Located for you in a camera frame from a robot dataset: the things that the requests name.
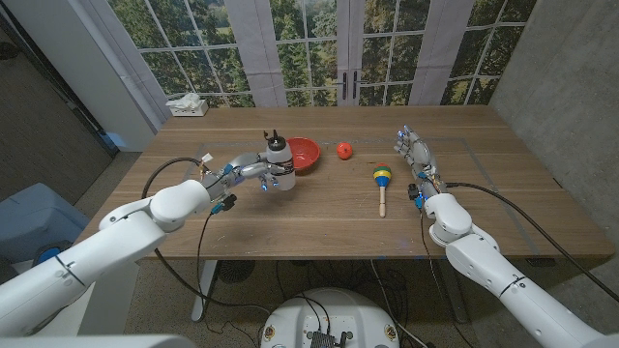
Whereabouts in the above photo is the black round floor fan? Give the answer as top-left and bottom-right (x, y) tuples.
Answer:
(217, 259), (256, 284)

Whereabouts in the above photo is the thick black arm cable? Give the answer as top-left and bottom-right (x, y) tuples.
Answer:
(444, 181), (619, 304)
(141, 157), (272, 310)

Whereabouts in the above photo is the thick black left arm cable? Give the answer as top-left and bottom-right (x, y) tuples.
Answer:
(141, 157), (272, 310)

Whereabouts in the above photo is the colourful wooden maraca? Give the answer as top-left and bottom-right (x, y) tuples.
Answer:
(371, 162), (393, 218)

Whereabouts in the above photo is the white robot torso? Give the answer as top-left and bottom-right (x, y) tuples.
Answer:
(259, 287), (400, 348)

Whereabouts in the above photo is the blue plastic bin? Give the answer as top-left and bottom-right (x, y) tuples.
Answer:
(0, 182), (91, 265)

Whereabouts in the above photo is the printed window backdrop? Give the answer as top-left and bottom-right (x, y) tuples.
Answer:
(79, 0), (538, 131)

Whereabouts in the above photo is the white table leg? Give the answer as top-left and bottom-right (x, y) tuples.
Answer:
(191, 259), (219, 323)

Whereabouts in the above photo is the oil cruet with black nozzle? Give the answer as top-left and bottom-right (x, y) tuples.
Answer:
(263, 129), (297, 192)

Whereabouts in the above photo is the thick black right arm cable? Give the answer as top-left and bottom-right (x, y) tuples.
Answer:
(444, 181), (619, 304)

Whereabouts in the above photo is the blue and black pad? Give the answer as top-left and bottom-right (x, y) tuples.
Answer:
(31, 240), (74, 268)

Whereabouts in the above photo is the grey table leg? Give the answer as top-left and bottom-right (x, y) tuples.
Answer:
(437, 259), (469, 324)

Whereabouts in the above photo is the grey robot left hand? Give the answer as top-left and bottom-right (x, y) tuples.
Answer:
(200, 151), (296, 200)

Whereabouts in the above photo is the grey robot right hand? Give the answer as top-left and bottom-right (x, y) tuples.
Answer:
(394, 124), (446, 194)

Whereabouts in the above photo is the red bowl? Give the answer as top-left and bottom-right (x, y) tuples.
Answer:
(285, 136), (322, 172)

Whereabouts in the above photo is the white tissue box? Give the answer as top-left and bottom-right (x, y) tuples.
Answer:
(165, 93), (210, 118)

